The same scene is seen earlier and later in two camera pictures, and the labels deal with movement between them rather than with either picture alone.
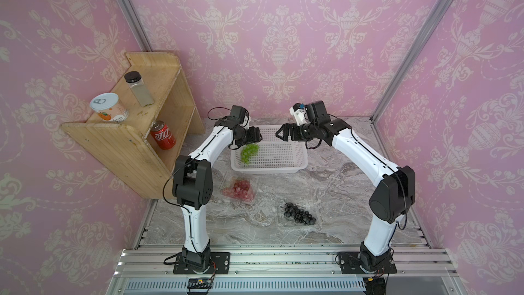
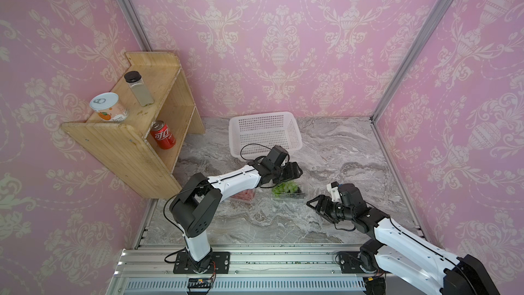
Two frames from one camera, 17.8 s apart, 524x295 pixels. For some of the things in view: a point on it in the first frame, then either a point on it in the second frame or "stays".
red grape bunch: x=241 y=189 stays
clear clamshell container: x=299 y=212 to x=288 y=190
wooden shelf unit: x=144 y=123 stays
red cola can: x=162 y=134 stays
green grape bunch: x=248 y=150 to x=286 y=187
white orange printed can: x=109 y=107 stays
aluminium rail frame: x=282 y=269 stays
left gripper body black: x=248 y=136 to x=276 y=173
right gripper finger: x=293 y=128 to x=325 y=207
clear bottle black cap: x=134 y=80 stays
